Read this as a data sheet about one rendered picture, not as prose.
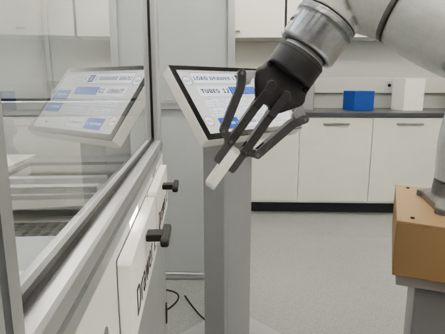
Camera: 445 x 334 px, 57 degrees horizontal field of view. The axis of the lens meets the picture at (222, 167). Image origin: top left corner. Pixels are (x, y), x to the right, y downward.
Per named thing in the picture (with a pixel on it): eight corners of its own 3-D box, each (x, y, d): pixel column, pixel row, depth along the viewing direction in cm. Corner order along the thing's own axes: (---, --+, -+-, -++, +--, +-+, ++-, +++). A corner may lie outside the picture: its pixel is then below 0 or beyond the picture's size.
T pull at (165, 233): (171, 230, 67) (171, 222, 67) (168, 248, 60) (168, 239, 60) (149, 230, 67) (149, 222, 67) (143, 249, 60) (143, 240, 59)
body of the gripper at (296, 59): (318, 71, 64) (283, 120, 65) (275, 38, 62) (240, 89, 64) (334, 69, 56) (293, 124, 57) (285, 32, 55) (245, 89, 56)
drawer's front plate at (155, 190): (167, 204, 110) (166, 164, 108) (157, 246, 82) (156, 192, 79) (161, 204, 110) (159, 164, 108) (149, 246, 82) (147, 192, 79)
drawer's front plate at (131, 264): (157, 251, 79) (155, 195, 77) (135, 344, 51) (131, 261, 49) (148, 251, 79) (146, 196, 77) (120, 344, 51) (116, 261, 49)
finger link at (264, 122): (279, 88, 62) (287, 93, 62) (238, 150, 64) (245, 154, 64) (284, 88, 58) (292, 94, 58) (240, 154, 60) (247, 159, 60)
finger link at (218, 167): (236, 149, 60) (232, 146, 60) (209, 187, 61) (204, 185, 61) (235, 146, 63) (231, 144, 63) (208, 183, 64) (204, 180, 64)
